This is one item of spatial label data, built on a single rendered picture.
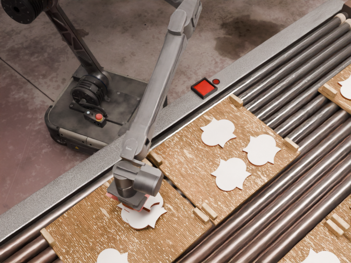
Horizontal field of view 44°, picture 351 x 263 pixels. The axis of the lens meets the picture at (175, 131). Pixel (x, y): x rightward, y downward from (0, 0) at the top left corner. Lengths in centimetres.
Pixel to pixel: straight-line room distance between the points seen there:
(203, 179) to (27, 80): 198
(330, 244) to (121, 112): 148
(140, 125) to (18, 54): 234
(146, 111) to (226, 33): 227
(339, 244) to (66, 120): 167
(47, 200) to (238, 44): 215
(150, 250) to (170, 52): 59
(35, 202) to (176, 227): 47
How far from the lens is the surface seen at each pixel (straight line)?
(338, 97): 179
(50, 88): 311
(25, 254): 147
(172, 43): 124
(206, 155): 153
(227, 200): 145
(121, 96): 261
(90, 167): 156
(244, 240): 142
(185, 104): 169
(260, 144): 157
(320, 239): 145
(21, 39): 354
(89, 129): 252
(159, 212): 139
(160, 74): 121
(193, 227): 140
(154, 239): 139
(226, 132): 158
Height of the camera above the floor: 221
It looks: 54 degrees down
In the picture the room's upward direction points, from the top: 1 degrees counter-clockwise
